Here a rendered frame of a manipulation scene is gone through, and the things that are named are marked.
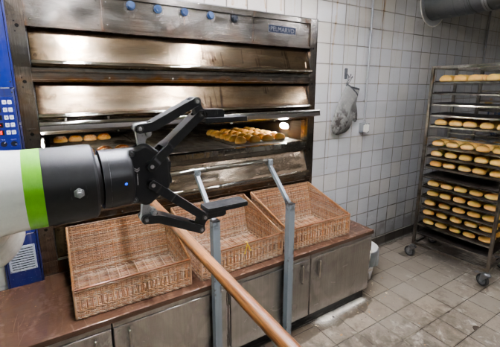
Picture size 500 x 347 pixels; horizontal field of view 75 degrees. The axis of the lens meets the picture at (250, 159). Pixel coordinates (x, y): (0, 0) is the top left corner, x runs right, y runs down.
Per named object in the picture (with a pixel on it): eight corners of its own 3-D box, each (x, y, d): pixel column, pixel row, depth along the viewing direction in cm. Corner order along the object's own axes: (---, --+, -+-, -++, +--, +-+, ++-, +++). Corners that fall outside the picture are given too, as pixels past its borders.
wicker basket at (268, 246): (170, 246, 216) (168, 207, 210) (243, 227, 245) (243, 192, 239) (200, 283, 175) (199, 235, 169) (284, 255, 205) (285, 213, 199)
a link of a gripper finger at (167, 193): (153, 178, 43) (146, 187, 43) (212, 217, 49) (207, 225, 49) (145, 171, 46) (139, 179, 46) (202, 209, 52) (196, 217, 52)
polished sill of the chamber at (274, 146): (45, 174, 178) (45, 167, 177) (301, 144, 270) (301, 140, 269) (45, 177, 173) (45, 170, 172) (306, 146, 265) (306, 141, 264)
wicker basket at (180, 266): (69, 271, 187) (63, 225, 181) (167, 247, 215) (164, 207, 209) (74, 323, 146) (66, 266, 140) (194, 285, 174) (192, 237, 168)
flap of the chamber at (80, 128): (39, 132, 155) (41, 135, 172) (320, 115, 247) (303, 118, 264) (39, 126, 155) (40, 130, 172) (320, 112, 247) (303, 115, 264)
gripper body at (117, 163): (90, 142, 44) (159, 137, 48) (96, 203, 45) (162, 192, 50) (98, 152, 37) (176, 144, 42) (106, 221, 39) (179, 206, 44)
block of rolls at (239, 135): (204, 135, 298) (204, 129, 297) (249, 131, 322) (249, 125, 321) (237, 144, 247) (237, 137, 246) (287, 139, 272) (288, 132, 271)
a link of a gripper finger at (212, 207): (208, 209, 49) (208, 214, 49) (248, 201, 53) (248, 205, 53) (200, 203, 52) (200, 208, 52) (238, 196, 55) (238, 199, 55)
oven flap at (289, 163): (52, 216, 177) (47, 180, 179) (305, 172, 268) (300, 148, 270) (52, 216, 174) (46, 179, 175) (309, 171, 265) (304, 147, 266)
